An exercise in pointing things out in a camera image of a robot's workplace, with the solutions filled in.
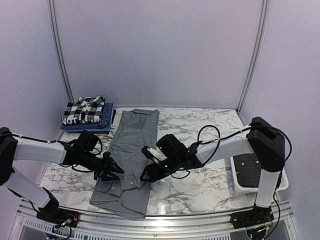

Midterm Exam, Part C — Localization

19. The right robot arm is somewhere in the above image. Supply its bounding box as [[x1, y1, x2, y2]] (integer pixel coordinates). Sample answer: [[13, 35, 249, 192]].
[[139, 117, 290, 224]]

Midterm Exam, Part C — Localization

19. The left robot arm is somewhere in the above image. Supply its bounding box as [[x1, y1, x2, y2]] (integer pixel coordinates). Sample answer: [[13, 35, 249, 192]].
[[0, 127, 124, 223]]

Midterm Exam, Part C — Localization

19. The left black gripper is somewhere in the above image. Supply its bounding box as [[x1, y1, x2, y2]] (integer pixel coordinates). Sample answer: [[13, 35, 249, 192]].
[[80, 150, 124, 182]]

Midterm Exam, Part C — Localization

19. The blue folded shirt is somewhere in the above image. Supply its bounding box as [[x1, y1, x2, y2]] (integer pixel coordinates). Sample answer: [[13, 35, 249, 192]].
[[60, 102, 116, 132]]

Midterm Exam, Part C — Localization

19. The aluminium front frame rail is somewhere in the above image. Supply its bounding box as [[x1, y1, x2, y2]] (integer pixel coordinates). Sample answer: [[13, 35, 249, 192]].
[[8, 200, 301, 240]]

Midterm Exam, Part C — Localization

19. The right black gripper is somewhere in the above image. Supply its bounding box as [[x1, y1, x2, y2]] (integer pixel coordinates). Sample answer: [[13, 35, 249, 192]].
[[139, 155, 182, 183]]

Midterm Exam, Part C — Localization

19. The black white plaid shirt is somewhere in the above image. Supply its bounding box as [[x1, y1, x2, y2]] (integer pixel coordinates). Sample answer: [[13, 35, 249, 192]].
[[61, 95, 105, 125]]

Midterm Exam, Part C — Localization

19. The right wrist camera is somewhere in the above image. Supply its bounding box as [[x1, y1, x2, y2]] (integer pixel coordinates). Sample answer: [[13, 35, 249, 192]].
[[148, 134, 188, 159]]

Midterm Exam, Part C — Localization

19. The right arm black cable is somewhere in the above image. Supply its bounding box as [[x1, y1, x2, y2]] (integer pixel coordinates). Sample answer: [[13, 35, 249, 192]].
[[171, 124, 293, 226]]

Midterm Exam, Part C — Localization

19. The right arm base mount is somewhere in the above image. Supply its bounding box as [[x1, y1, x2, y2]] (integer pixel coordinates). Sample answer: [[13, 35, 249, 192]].
[[230, 206, 275, 229]]

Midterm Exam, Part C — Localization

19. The grey long sleeve shirt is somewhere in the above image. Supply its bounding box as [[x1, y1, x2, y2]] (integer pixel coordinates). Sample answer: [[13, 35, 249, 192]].
[[89, 109, 160, 219]]

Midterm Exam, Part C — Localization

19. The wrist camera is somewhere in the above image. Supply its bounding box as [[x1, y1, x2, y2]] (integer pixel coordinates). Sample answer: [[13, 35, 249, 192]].
[[73, 130, 99, 152], [148, 134, 188, 159]]

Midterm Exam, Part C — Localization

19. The white plastic laundry basket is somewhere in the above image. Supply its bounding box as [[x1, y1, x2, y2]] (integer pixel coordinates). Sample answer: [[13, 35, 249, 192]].
[[229, 154, 290, 195]]

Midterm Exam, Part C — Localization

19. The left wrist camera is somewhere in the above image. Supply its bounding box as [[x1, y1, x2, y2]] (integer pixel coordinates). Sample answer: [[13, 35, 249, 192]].
[[73, 130, 99, 152]]

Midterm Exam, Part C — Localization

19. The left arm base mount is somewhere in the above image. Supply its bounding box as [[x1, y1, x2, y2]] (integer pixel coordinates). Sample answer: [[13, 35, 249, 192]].
[[36, 205, 80, 228]]

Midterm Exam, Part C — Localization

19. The right aluminium corner post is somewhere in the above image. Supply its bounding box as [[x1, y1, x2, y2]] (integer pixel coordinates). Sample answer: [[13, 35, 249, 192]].
[[236, 0, 270, 115]]

